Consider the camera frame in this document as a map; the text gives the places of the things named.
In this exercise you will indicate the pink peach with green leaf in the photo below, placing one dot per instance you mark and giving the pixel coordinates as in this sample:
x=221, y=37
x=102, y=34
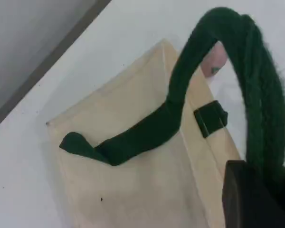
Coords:
x=216, y=61

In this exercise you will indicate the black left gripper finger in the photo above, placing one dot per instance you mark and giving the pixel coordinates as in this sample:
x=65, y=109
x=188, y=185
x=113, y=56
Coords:
x=251, y=202

